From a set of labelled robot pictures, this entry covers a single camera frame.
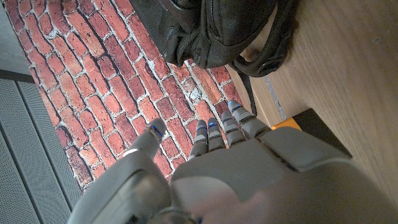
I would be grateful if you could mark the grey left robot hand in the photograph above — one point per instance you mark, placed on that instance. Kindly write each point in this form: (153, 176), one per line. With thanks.
(248, 174)

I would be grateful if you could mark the black backpack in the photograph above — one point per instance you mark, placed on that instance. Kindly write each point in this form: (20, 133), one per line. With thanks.
(217, 31)

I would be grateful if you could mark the grey tape outline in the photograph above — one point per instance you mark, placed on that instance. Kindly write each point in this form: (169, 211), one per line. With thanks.
(275, 99)

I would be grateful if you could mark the orange emergency stop button box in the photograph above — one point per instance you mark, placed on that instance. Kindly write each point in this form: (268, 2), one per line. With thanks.
(317, 130)

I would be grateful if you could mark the red brick print backdrop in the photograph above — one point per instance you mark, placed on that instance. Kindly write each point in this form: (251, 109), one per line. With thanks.
(99, 77)

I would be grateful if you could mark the grey perforated wall panel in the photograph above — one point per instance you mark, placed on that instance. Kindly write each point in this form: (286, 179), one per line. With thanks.
(25, 149)

